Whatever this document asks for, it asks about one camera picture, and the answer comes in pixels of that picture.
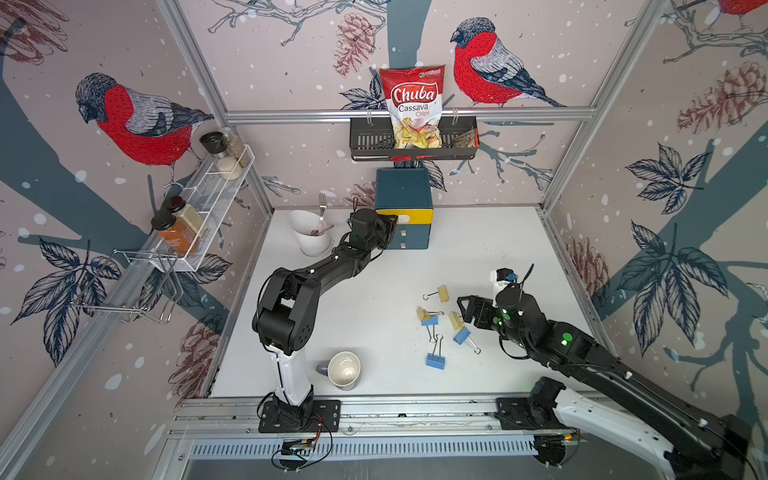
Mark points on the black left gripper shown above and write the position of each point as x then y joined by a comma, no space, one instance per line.
387,224

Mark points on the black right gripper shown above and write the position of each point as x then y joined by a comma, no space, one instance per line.
470,310

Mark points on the blue binder clip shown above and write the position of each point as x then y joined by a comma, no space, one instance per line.
435,359
430,324
463,336

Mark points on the teal drawer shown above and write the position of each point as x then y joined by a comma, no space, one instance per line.
414,231

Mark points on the yellow top drawer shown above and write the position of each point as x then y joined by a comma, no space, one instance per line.
410,216

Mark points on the blue binder clip front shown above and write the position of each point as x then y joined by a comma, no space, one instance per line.
435,359

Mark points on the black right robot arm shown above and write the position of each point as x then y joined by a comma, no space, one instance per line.
678,438

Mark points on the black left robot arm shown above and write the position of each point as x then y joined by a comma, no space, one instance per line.
288,303

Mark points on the yellow binder clip right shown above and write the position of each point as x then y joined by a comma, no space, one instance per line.
456,321

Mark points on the yellow binder clip far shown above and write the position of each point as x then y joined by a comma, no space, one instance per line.
441,293

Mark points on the teal mini drawer cabinet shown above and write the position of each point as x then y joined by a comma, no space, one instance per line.
403,188

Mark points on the metal fork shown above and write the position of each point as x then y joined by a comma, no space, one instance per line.
323,206

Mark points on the white utensil cup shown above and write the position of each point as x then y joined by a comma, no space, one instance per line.
309,232

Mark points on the white and purple mug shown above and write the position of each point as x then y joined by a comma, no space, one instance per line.
343,370

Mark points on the red cassava chips bag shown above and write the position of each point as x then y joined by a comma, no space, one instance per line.
413,98

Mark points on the clear spice jar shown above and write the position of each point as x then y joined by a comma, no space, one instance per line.
235,146

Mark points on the white spice jar black lid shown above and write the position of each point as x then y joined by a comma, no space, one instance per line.
225,164

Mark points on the orange spice jar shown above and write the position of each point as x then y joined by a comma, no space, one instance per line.
177,234

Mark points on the beige spice jar black lid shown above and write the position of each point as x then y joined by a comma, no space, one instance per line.
183,211

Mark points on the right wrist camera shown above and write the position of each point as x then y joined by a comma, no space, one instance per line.
501,278

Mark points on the black wire wall basket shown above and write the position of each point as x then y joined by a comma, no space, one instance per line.
373,140

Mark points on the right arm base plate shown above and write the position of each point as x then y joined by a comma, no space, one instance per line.
519,413

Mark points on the white wire spice rack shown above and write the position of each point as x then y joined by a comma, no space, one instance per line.
211,196

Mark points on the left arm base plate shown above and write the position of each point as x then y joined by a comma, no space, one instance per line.
277,416

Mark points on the small electronics board with wires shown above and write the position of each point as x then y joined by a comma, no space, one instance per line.
297,455

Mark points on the metal wire rack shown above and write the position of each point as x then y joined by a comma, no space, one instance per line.
149,287

